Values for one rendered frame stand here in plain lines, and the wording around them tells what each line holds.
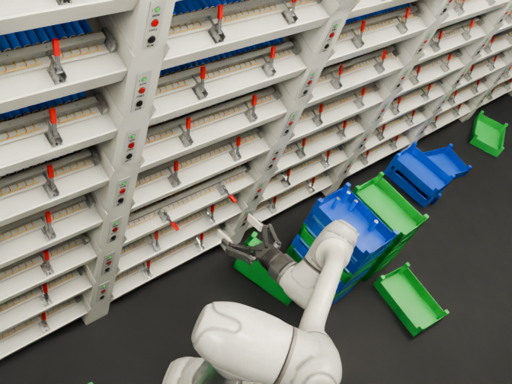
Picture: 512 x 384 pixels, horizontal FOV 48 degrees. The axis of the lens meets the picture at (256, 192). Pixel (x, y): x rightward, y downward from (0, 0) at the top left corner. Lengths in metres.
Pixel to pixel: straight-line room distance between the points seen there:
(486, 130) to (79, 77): 3.28
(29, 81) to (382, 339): 1.95
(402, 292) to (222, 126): 1.42
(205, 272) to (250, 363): 1.39
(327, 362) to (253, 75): 0.91
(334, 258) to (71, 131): 0.77
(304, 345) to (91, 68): 0.74
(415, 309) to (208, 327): 1.80
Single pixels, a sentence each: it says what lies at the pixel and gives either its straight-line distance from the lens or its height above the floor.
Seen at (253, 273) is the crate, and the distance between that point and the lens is 2.56.
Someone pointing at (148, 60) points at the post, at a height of 1.27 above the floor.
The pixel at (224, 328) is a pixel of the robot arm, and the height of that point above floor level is 1.08.
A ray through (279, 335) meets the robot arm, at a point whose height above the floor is 1.10.
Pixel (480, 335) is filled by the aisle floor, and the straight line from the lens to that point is 3.03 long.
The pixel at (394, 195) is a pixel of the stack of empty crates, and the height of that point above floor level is 0.35.
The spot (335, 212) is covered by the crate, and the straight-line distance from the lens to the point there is 2.44.
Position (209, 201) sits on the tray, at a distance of 2.14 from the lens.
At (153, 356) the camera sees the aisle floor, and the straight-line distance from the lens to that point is 2.34.
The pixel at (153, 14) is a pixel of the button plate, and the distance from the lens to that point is 1.30.
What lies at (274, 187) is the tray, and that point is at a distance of 2.55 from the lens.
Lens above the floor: 2.12
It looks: 46 degrees down
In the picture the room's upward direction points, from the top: 25 degrees clockwise
